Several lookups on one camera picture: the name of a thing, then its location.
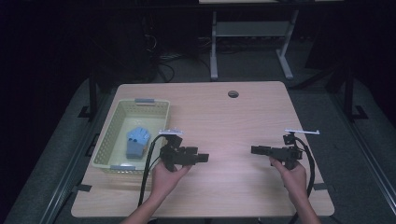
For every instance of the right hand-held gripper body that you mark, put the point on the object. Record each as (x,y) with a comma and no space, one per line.
(289,154)

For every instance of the person's right hand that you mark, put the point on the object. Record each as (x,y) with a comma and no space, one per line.
(294,182)

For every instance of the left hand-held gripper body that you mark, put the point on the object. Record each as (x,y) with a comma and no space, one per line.
(174,155)

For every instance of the black tape strip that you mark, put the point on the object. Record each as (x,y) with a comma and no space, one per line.
(320,186)
(82,188)

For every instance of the person's left hand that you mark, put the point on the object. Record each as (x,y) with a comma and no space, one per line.
(165,182)

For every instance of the black metal stand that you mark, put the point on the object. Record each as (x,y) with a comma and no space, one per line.
(349,93)

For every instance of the white metal desk frame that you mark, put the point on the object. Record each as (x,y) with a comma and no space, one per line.
(252,29)

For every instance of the blue knit glove with dots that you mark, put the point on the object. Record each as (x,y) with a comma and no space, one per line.
(134,146)

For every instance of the cream plastic basket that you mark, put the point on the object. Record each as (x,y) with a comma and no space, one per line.
(116,140)

